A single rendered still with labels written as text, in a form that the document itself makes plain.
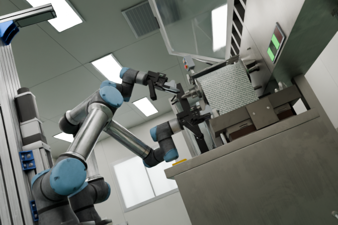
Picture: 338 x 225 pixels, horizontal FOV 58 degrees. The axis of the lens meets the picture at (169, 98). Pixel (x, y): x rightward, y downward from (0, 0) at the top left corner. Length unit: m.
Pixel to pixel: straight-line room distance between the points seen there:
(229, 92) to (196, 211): 0.63
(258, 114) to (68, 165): 0.78
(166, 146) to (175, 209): 5.69
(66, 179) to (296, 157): 0.86
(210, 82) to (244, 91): 0.17
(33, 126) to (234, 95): 1.00
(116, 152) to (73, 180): 6.39
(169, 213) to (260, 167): 6.00
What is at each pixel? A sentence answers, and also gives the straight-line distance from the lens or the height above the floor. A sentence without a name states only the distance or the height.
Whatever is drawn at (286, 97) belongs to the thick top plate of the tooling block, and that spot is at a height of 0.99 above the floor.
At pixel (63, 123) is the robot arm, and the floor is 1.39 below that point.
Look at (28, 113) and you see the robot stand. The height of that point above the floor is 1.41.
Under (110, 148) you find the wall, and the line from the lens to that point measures 7.59.
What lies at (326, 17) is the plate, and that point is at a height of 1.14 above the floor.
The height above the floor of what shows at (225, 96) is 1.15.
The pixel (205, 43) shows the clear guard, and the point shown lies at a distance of 2.41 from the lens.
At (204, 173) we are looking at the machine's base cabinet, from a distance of 1.26.
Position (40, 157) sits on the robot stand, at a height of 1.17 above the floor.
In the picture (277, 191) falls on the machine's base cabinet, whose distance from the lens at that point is 1.27.
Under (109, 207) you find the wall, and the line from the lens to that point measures 7.52.
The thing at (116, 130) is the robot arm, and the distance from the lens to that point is 1.53.
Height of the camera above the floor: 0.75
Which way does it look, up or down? 18 degrees up
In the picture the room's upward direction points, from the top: 22 degrees counter-clockwise
